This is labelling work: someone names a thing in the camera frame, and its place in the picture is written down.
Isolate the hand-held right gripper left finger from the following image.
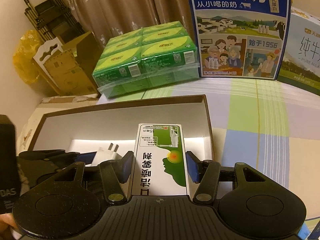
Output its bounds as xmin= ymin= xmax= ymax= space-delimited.
xmin=51 ymin=151 xmax=134 ymax=204

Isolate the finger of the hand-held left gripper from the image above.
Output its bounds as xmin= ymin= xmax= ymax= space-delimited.
xmin=18 ymin=149 xmax=67 ymax=163
xmin=50 ymin=152 xmax=97 ymax=167

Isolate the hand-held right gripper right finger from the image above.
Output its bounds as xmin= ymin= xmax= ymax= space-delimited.
xmin=185 ymin=151 xmax=269 ymax=204

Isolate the white charger plug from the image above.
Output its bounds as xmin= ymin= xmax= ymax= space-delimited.
xmin=90 ymin=142 xmax=123 ymax=167

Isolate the green medicine box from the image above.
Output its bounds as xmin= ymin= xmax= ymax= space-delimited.
xmin=130 ymin=123 xmax=188 ymax=197

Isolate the brown storage box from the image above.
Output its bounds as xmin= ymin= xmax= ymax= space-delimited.
xmin=32 ymin=94 xmax=215 ymax=173

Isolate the flat cardboard piece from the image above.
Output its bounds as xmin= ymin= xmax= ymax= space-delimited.
xmin=41 ymin=94 xmax=100 ymax=104

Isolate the checked tablecloth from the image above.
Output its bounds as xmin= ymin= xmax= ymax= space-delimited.
xmin=96 ymin=76 xmax=320 ymax=230

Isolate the open cardboard box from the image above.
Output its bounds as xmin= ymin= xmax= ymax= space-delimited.
xmin=44 ymin=31 xmax=100 ymax=96

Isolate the white cardboard carton flap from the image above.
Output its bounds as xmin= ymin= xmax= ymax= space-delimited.
xmin=32 ymin=37 xmax=62 ymax=65

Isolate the yellow plastic bag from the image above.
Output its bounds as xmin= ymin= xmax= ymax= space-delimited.
xmin=13 ymin=29 xmax=42 ymax=85

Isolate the green wrapped carton pack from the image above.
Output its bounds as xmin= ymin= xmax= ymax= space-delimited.
xmin=92 ymin=21 xmax=200 ymax=98

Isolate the folded black step ladder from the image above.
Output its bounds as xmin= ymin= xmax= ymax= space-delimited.
xmin=23 ymin=0 xmax=87 ymax=47

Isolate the dark blue milk carton box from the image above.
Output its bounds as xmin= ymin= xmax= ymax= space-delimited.
xmin=184 ymin=0 xmax=292 ymax=81

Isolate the brown sheer curtain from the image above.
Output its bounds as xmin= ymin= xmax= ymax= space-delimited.
xmin=52 ymin=0 xmax=193 ymax=53

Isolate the light blue milk carton box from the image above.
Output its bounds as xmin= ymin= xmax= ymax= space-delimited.
xmin=276 ymin=6 xmax=320 ymax=92

